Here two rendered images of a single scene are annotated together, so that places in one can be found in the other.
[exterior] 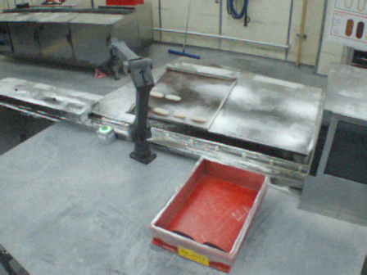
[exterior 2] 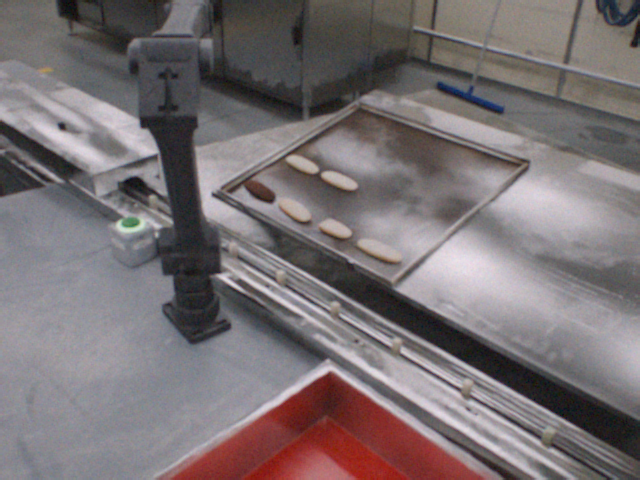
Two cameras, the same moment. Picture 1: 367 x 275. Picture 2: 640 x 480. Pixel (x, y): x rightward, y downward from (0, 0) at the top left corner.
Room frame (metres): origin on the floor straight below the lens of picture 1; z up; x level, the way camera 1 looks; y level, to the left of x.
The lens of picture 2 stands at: (0.47, -0.26, 1.60)
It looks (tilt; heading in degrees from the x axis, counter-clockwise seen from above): 33 degrees down; 17
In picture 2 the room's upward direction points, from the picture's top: 2 degrees clockwise
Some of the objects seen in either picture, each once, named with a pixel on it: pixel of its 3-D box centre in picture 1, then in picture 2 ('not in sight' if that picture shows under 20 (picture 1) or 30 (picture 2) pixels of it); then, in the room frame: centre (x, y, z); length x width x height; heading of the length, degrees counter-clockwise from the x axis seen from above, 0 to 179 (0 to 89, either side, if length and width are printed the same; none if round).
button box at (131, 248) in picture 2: (106, 137); (135, 247); (1.46, 0.44, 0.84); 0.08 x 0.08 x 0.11; 65
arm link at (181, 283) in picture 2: (138, 135); (189, 260); (1.33, 0.24, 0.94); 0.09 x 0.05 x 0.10; 23
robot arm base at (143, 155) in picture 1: (142, 150); (195, 301); (1.32, 0.22, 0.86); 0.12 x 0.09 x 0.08; 55
